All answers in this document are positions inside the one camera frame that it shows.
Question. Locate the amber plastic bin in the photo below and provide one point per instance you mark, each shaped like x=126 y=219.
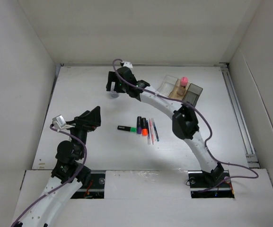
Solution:
x=174 y=94

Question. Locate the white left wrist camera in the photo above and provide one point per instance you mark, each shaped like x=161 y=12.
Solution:
x=59 y=122

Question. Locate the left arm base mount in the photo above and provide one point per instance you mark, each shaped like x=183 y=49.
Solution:
x=95 y=188

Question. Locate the purple highlighter marker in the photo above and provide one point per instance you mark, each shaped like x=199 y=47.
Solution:
x=138 y=125

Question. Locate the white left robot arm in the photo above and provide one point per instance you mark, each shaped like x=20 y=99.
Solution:
x=69 y=173

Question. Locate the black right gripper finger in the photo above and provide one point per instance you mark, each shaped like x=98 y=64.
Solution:
x=110 y=80
x=118 y=87

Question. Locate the clear plastic bin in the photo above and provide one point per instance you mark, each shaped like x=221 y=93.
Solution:
x=167 y=85

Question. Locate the clear jar of paper clips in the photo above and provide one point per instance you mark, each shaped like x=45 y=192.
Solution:
x=112 y=92

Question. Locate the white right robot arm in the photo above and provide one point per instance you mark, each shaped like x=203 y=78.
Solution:
x=184 y=120

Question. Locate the teal pen clear cap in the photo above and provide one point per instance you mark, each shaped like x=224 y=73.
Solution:
x=155 y=129

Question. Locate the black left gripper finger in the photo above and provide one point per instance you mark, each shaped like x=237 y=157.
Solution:
x=85 y=114
x=93 y=118

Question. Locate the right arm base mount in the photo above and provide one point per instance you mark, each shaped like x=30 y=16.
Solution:
x=200 y=188

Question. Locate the green highlighter marker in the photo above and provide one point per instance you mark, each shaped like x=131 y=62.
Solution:
x=127 y=128

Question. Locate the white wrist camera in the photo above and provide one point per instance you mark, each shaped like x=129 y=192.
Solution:
x=59 y=122
x=126 y=64

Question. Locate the orange highlighter marker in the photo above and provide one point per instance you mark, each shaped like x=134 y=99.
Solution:
x=144 y=130

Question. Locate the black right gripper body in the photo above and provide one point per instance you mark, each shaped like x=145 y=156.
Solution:
x=125 y=88

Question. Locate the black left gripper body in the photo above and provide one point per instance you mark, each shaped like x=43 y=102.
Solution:
x=85 y=126

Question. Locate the grey smoked plastic bin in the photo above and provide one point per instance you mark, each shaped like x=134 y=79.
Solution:
x=192 y=94

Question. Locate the pink pen clear cap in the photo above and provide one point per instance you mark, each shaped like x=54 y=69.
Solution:
x=151 y=131

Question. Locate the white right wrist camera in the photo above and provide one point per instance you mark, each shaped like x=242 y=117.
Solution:
x=126 y=64

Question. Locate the pink capped patterned tube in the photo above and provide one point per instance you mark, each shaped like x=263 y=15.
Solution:
x=182 y=86

